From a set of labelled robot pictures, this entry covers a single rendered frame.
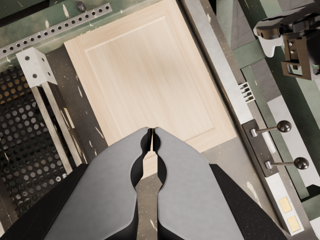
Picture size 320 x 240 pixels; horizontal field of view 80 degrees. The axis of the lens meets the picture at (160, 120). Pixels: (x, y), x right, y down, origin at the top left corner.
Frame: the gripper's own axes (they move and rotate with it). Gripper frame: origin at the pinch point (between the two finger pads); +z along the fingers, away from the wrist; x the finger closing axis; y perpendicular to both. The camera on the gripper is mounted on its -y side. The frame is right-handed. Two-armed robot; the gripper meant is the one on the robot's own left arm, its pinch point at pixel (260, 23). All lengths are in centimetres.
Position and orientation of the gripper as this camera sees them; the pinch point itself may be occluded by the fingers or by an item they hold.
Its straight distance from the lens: 43.7
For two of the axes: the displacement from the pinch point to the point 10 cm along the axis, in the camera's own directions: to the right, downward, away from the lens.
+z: -1.4, -3.7, 9.2
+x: 8.9, -4.5, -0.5
